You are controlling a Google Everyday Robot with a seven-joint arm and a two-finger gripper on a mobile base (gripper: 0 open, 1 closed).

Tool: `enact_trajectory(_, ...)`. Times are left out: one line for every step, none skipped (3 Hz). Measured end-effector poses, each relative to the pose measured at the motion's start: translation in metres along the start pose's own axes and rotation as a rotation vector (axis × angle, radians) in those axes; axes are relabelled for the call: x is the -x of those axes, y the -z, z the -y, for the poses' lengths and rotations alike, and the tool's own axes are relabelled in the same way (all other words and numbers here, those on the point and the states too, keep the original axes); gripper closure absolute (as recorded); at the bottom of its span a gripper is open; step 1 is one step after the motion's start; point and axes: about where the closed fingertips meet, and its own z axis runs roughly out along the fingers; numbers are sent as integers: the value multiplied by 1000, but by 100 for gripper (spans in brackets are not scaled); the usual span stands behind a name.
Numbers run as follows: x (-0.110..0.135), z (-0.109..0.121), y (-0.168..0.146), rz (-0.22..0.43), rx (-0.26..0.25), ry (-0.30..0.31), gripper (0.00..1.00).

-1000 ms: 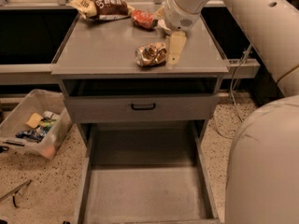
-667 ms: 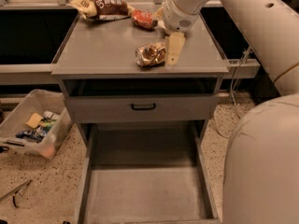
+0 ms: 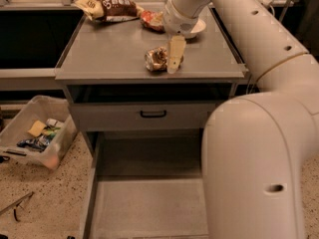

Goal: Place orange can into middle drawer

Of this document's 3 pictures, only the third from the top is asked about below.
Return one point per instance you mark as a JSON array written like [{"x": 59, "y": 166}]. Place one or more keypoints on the open bottom drawer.
[{"x": 145, "y": 186}]

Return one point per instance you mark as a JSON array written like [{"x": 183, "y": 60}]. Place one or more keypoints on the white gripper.
[{"x": 177, "y": 23}]

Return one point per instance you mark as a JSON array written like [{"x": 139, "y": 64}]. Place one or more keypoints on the yellow sponge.
[{"x": 36, "y": 128}]

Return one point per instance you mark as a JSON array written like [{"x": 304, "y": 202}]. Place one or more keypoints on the blue snack wrapper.
[{"x": 39, "y": 143}]

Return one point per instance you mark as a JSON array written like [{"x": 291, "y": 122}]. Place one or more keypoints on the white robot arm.
[{"x": 254, "y": 146}]

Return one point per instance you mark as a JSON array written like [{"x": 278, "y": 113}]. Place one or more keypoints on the grey metal drawer cabinet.
[{"x": 106, "y": 65}]

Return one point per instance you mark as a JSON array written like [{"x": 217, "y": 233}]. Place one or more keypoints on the clear plastic bin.
[{"x": 41, "y": 133}]

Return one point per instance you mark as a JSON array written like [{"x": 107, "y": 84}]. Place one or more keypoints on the brown chip bag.
[{"x": 110, "y": 10}]

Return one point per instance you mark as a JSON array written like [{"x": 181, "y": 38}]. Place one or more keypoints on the small white can in bin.
[{"x": 54, "y": 123}]

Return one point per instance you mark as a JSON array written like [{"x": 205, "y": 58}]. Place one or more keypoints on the red soda can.
[{"x": 152, "y": 20}]

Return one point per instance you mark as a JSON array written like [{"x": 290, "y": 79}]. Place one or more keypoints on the white paper bowl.
[{"x": 198, "y": 28}]

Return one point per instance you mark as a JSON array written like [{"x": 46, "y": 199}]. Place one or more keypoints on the closed drawer with black handle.
[{"x": 116, "y": 117}]

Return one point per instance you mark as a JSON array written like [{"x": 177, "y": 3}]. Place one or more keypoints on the crushed orange-gold can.
[{"x": 156, "y": 59}]

